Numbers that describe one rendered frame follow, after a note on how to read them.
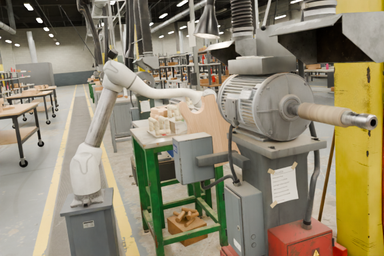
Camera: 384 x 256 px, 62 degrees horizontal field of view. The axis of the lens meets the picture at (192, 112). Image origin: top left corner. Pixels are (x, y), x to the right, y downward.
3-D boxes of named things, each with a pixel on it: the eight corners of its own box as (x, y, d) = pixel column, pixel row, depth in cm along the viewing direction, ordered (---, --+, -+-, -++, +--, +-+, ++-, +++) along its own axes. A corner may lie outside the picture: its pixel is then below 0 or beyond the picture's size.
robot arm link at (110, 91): (67, 178, 193) (69, 168, 213) (94, 184, 198) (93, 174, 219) (108, 58, 192) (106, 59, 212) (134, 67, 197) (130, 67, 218)
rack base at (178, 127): (196, 131, 238) (195, 119, 236) (175, 135, 231) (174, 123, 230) (183, 126, 263) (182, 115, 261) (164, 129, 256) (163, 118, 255)
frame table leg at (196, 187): (203, 219, 296) (195, 124, 282) (198, 220, 294) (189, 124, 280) (201, 216, 301) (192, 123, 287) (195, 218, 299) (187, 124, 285)
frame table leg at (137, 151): (150, 232, 280) (139, 132, 266) (144, 234, 278) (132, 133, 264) (148, 229, 285) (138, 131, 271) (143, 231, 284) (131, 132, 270)
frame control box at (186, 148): (242, 200, 133) (238, 140, 129) (194, 212, 126) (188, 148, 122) (218, 181, 156) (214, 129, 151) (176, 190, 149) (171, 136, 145)
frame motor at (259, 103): (320, 138, 121) (319, 70, 117) (259, 150, 113) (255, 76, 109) (263, 122, 159) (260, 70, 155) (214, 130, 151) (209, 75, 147)
